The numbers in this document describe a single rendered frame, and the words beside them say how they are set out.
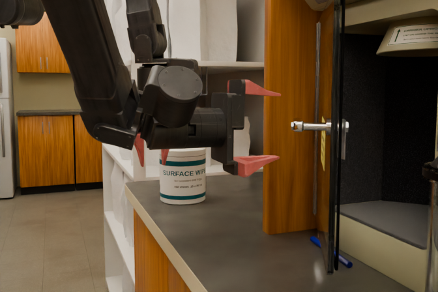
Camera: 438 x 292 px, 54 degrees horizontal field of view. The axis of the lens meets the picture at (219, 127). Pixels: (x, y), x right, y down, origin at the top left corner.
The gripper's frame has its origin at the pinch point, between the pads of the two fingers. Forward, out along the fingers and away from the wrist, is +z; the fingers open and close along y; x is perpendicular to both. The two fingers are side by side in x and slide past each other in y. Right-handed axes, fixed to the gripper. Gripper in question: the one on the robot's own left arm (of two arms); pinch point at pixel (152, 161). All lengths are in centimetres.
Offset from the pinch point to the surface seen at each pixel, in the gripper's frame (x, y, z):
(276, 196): -8.3, 24.8, 8.0
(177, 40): 86, 30, -35
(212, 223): 3.3, 14.5, 16.2
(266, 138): -7.1, 23.2, -4.5
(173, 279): 4.2, 5.0, 28.5
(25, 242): 287, -44, 109
